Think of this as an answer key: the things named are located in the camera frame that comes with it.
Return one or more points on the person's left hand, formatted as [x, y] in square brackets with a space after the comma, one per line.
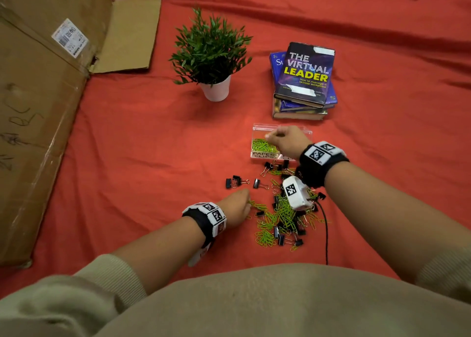
[237, 208]

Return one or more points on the person's right hand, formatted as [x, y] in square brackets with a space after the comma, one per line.
[290, 141]

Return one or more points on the single black binder clip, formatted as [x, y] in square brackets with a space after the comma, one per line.
[256, 183]
[228, 183]
[237, 180]

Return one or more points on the pile of green paper clips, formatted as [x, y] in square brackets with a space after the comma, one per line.
[261, 146]
[265, 239]

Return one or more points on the clear two-compartment plastic box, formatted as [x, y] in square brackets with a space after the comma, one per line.
[261, 155]

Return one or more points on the pile of black binder clips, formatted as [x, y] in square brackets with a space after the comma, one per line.
[298, 242]

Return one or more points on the person's right forearm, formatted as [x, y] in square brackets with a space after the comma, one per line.
[386, 208]

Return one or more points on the person's left forearm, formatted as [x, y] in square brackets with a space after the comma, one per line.
[162, 252]

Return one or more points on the brown cardboard box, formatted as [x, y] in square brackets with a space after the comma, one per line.
[36, 127]

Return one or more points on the olive brown book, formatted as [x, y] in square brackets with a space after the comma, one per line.
[298, 116]

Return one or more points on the left black marker wristband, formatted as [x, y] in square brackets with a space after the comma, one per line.
[209, 219]

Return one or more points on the black marker wristband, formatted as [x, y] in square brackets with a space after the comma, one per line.
[316, 164]
[209, 219]

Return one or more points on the right black marker wristband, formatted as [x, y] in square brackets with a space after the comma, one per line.
[316, 164]

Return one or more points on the blue and yellow book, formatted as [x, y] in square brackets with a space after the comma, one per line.
[296, 106]

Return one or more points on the black book with yellow print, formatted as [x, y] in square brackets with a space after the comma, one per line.
[305, 75]

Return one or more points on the beige sweater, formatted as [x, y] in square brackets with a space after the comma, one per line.
[235, 303]

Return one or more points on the red cloth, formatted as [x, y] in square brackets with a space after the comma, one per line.
[386, 127]

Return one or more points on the green plant in white pot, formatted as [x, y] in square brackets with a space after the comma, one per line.
[209, 49]

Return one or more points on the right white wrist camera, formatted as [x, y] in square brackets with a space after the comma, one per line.
[296, 195]

